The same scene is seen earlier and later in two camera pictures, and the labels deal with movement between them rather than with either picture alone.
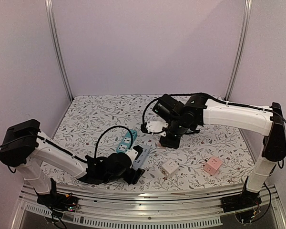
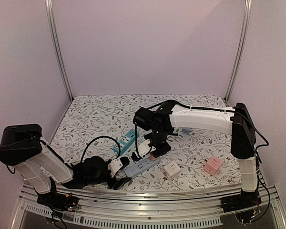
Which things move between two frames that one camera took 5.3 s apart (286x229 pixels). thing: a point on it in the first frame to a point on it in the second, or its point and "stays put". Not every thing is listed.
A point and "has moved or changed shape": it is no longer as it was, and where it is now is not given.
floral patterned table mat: x=94 y=127 stays put
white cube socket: x=169 y=168 has moved or changed shape
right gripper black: x=171 y=141 to x=160 y=148
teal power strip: x=124 y=144 stays put
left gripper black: x=134 y=176 to x=117 y=184
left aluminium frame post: x=50 y=12 stays put
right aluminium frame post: x=242 y=44 stays put
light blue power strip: x=139 y=162 has moved or changed shape
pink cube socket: x=212 y=164 stays put
